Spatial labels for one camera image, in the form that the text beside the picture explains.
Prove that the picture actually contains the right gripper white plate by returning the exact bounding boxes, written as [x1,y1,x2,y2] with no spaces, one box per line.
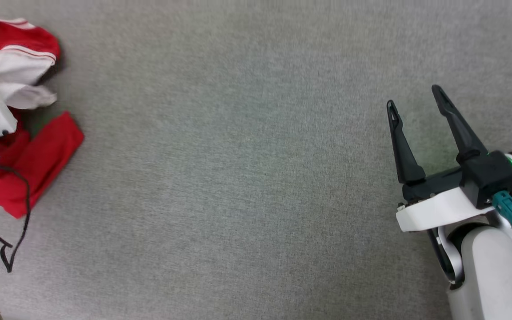
[387,84,499,233]

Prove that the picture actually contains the red and white basketball jersey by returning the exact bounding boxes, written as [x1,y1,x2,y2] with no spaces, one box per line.
[0,17,84,219]

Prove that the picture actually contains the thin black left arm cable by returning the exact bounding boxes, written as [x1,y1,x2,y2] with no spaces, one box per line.
[0,164,31,273]

